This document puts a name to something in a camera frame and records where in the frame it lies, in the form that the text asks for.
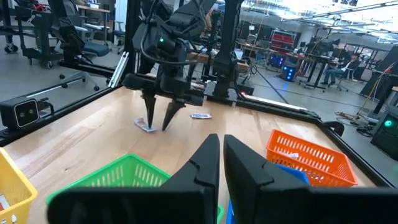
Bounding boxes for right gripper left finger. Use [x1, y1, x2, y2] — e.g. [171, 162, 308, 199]
[161, 133, 220, 224]

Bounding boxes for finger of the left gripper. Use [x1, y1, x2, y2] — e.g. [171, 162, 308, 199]
[142, 93, 157, 129]
[161, 99, 187, 131]

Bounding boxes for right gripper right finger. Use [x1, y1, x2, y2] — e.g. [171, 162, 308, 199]
[223, 134, 308, 224]

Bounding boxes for white printed wipe packet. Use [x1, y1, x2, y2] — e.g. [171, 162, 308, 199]
[134, 117, 158, 133]

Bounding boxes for blue plastic basket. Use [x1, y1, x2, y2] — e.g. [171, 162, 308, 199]
[226, 163, 311, 224]

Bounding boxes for orange plastic basket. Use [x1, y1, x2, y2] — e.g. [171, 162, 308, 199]
[266, 129, 359, 188]

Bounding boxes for green plastic basket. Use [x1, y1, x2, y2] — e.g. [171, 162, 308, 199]
[45, 152, 225, 224]

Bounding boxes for yellow plastic basket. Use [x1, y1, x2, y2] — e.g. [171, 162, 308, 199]
[0, 147, 39, 224]

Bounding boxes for white red-print packet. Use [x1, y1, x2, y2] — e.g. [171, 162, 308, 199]
[0, 194, 11, 213]
[190, 112, 213, 120]

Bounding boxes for black front crossbar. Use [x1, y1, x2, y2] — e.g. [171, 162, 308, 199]
[58, 60, 137, 82]

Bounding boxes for black blue office chair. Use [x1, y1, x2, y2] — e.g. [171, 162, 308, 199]
[40, 0, 111, 93]

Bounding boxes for black lit computer tower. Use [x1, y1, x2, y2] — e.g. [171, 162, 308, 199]
[281, 65, 297, 83]

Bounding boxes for red storage shelf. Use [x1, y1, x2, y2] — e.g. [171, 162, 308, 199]
[269, 29, 295, 47]

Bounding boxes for black equipment cart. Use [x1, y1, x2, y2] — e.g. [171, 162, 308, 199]
[14, 4, 65, 70]

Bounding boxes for black background desk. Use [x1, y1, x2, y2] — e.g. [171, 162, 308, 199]
[298, 53, 345, 91]

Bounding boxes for person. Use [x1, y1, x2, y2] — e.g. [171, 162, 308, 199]
[321, 52, 362, 87]

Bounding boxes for black tower green light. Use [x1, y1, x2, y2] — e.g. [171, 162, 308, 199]
[370, 93, 398, 161]

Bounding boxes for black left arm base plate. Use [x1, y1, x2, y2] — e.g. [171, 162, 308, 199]
[203, 80, 255, 102]

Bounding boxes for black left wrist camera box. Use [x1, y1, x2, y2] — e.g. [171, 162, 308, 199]
[132, 14, 187, 63]

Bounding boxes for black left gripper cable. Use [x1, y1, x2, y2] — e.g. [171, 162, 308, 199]
[139, 17, 195, 67]

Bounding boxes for silver metal bracket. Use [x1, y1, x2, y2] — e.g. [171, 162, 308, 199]
[108, 51, 130, 89]

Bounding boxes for black rig upright post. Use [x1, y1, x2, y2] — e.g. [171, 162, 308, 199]
[123, 0, 141, 78]

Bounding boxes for black aluminium table frame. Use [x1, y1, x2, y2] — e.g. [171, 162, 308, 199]
[0, 71, 394, 188]

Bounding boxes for black frame clamp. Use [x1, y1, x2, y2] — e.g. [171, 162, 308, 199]
[323, 120, 345, 137]

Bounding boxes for tangled floor cables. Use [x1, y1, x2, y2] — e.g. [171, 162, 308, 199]
[335, 111, 379, 127]

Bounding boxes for black table-level camera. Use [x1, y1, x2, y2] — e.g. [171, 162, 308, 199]
[0, 96, 41, 130]

